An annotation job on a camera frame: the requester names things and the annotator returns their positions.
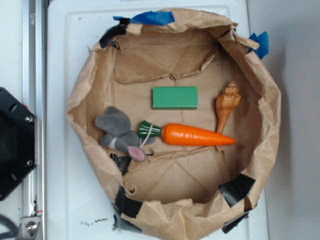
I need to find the gray plush rabbit toy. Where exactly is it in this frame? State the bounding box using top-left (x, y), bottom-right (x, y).
top-left (94, 106), bottom-right (156, 162)

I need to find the brown paper bag tray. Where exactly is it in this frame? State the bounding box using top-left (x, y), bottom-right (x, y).
top-left (66, 8), bottom-right (281, 240)

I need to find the orange toy carrot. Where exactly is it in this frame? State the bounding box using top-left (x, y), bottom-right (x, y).
top-left (138, 120), bottom-right (236, 147)

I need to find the green rectangular block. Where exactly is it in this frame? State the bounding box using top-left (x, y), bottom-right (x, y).
top-left (152, 86), bottom-right (199, 110)

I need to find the tan spiral seashell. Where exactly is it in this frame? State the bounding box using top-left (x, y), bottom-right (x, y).
top-left (215, 81), bottom-right (241, 134)

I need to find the black tape bottom left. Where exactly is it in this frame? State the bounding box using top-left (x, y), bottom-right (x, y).
top-left (112, 186), bottom-right (143, 233)

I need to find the black tape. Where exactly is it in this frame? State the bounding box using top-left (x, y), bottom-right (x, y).
top-left (112, 186), bottom-right (143, 233)
top-left (99, 18), bottom-right (130, 48)
top-left (219, 174), bottom-right (256, 208)

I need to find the black tape top left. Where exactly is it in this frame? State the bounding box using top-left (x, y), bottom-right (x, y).
top-left (99, 18), bottom-right (130, 48)

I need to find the blue tape top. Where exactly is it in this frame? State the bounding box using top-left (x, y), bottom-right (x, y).
top-left (113, 11), bottom-right (175, 26)

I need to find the blue tape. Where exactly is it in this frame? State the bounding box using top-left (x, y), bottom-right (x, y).
top-left (248, 31), bottom-right (269, 60)
top-left (113, 11), bottom-right (175, 26)

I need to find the black tape bottom right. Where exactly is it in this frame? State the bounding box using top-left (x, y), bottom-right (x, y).
top-left (219, 174), bottom-right (256, 208)

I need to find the white plastic tray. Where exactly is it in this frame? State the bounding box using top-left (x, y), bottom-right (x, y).
top-left (46, 0), bottom-right (270, 240)

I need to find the blue tape right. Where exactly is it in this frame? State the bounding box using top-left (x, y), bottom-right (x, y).
top-left (248, 31), bottom-right (269, 60)

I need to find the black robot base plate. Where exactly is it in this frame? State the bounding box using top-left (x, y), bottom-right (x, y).
top-left (0, 87), bottom-right (36, 201)

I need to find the aluminium extrusion rail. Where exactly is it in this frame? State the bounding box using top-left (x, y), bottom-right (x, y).
top-left (21, 0), bottom-right (49, 240)

